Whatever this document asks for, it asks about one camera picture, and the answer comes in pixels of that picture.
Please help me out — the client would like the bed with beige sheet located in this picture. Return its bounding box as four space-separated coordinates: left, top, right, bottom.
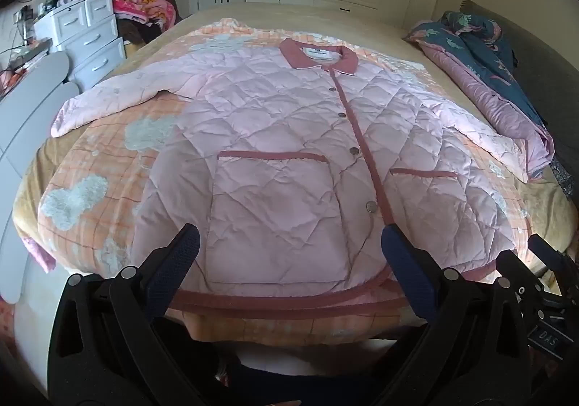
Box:
11 1 579 343

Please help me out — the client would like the desk clutter pile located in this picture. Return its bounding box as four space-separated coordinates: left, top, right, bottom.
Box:
0 38 52 94

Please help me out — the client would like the white rounded desk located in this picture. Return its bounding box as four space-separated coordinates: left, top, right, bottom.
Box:
0 50 80 305

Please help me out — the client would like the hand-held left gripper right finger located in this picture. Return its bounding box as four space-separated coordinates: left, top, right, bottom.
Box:
375 223 532 406

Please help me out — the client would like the white plastic drawer chest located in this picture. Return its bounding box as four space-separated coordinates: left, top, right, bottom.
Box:
34 0 127 92

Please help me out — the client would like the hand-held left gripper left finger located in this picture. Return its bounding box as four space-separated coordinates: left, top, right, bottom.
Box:
47 222 215 406

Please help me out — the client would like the dark patterned pillow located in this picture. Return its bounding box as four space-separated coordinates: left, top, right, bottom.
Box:
549 156 576 199

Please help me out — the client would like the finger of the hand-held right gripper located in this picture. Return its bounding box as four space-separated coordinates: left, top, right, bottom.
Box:
496 250 550 298
527 234 579 282

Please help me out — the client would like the pink quilted jacket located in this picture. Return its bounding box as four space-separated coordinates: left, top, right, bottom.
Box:
50 38 530 311

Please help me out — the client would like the orange plaid fleece blanket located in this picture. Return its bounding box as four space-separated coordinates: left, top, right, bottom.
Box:
27 17 534 343

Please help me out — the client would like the pile of pink clothes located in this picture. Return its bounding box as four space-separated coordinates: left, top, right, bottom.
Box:
118 0 184 45

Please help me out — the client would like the blue floral quilt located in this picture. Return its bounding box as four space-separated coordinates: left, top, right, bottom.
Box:
402 10 556 183

